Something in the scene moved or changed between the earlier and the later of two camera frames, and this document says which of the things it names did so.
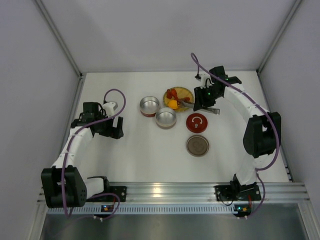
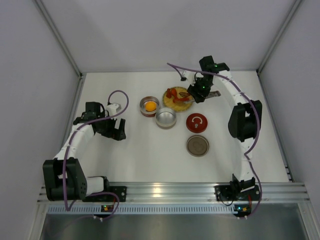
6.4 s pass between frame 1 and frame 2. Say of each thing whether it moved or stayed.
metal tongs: moved
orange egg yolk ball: moved
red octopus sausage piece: stayed
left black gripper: stayed
